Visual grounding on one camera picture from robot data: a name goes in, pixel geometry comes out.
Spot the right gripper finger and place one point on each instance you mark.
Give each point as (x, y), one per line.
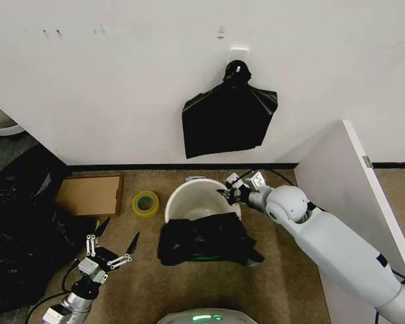
(231, 201)
(225, 191)

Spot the black hanging garbage bag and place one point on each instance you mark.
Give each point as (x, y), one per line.
(227, 125)

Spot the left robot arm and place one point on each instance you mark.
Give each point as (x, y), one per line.
(75, 303)

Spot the yellow tape roll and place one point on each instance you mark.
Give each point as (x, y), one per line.
(136, 207)

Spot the white partition board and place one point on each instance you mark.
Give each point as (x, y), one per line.
(341, 175)

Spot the white trash bin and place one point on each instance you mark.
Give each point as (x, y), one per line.
(189, 199)

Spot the pile of black bags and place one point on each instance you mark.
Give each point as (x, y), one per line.
(20, 229)

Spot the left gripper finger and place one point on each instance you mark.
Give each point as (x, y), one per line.
(132, 243)
(101, 229)

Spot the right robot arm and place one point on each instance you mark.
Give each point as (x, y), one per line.
(324, 236)

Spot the small clear wall hook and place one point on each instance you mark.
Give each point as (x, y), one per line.
(220, 32)

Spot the white wall hook plate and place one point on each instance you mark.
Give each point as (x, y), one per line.
(234, 54)

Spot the metal hinge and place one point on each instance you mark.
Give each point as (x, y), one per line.
(367, 161)

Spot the brown cardboard box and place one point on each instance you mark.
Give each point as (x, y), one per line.
(87, 197)

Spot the white robot front shell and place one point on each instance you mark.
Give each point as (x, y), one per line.
(202, 317)

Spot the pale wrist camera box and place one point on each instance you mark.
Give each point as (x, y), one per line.
(233, 179)
(92, 268)

